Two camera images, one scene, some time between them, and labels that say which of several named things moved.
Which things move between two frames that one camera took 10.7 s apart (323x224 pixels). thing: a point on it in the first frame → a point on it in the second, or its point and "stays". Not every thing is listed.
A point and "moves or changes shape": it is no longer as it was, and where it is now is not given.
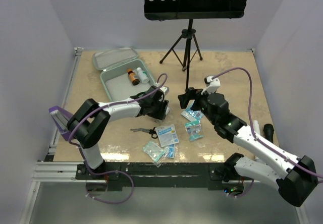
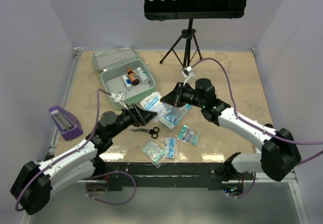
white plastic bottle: (143, 75) stays
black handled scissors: (152, 131) stays
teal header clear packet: (194, 130) → (187, 135)
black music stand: (164, 1) stays
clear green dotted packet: (156, 152) stays
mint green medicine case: (122, 76) stays
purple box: (60, 118) stays
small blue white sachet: (171, 151) stays
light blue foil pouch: (192, 115) → (173, 116)
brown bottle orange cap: (132, 77) stays
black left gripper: (161, 114) → (142, 117)
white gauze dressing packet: (167, 134) moves or changes shape
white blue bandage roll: (167, 111) → (127, 81)
